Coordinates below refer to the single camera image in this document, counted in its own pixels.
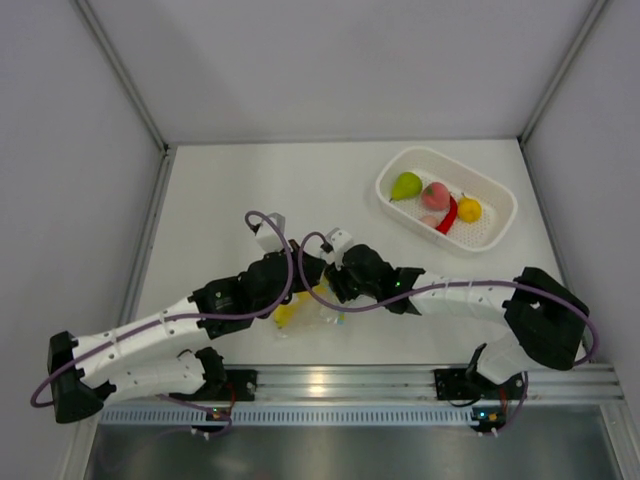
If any yellow fake banana bunch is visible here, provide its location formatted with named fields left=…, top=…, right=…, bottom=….
left=272, top=292, right=311, bottom=329

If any clear zip top bag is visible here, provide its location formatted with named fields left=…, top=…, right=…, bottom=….
left=274, top=291, right=345, bottom=338

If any small pink fake fruit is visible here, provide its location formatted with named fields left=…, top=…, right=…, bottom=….
left=420, top=215, right=440, bottom=228

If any red fake chili pepper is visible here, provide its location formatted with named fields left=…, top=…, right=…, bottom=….
left=435, top=195, right=458, bottom=235

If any green fake pear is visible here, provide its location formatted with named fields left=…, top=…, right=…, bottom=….
left=390, top=172, right=423, bottom=202

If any pink fake peach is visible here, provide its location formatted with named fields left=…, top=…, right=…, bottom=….
left=421, top=182, right=450, bottom=211

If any yellow fake pear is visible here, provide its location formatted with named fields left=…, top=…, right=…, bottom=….
left=457, top=195, right=483, bottom=224

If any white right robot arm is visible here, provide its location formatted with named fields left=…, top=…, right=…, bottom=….
left=325, top=244, right=589, bottom=397

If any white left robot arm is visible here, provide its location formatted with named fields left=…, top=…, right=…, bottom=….
left=47, top=248, right=326, bottom=424

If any white perforated plastic basket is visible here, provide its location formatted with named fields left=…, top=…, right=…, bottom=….
left=375, top=146, right=518, bottom=256

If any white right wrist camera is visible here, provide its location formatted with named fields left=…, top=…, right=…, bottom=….
left=320, top=228, right=354, bottom=268

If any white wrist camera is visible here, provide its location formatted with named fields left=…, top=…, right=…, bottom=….
left=320, top=228, right=354, bottom=268
left=255, top=213, right=286, bottom=253

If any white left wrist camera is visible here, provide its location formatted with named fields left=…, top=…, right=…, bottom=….
left=255, top=213, right=286, bottom=253

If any aluminium mounting rail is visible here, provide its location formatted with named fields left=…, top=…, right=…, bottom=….
left=226, top=364, right=624, bottom=405

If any white slotted cable duct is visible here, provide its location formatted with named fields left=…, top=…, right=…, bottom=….
left=100, top=404, right=484, bottom=426

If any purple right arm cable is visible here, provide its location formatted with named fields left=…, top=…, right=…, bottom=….
left=297, top=231, right=601, bottom=366

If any aluminium frame post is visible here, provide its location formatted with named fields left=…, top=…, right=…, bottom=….
left=74, top=0, right=171, bottom=154
left=517, top=0, right=611, bottom=147

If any right aluminium frame post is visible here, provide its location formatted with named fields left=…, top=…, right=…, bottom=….
left=517, top=0, right=611, bottom=147

